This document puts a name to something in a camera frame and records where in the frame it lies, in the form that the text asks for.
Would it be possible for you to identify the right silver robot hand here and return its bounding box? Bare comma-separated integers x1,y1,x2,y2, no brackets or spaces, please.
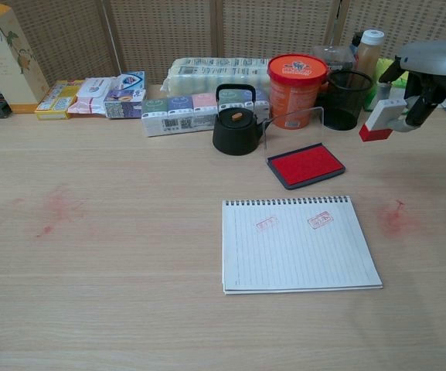
378,39,446,133

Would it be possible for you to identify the small red white stamp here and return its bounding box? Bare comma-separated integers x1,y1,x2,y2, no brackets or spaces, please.
359,98,407,143

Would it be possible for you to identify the white spiral notepad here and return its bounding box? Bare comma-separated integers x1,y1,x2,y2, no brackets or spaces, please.
221,196,383,296

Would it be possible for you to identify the green tissue box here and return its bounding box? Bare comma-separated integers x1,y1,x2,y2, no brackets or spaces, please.
364,57,407,113

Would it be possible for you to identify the brown bottle white cap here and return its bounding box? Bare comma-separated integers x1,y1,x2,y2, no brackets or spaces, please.
356,29,386,78

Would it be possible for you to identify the black mesh pen holder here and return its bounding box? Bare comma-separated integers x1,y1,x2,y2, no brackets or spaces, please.
322,70,374,131

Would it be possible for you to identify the clear plastic box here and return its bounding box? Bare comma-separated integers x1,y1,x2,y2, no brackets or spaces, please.
312,45,357,73

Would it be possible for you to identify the orange lidded tub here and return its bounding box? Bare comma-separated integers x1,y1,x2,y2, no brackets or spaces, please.
267,53,329,131

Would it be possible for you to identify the red ink pad clear lid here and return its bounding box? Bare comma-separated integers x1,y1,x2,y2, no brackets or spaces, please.
263,106,346,190

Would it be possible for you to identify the small black teapot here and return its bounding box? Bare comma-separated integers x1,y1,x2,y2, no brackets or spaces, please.
212,83,274,156

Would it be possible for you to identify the large clear-wrapped tissue pack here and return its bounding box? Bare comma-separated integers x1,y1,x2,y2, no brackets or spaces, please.
162,56,272,96

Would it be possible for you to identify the colourful tissue packs row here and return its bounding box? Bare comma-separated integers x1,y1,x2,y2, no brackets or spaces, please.
141,89,271,138

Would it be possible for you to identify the woven folding screen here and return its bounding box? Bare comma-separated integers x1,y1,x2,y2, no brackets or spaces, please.
0,0,446,92

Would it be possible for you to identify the blue white packet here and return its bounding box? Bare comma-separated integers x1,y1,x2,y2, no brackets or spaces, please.
116,70,146,92

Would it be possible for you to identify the purple printed box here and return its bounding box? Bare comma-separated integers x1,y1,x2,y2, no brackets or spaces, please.
103,88,147,119

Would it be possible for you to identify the pink wet wipes pack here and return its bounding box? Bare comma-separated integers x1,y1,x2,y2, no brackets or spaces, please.
67,77,121,117

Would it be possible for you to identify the yellow printed box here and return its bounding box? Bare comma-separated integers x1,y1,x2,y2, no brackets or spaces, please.
34,80,86,121

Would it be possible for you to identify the tall beige orange box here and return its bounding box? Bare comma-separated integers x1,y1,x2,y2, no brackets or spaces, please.
0,0,50,114

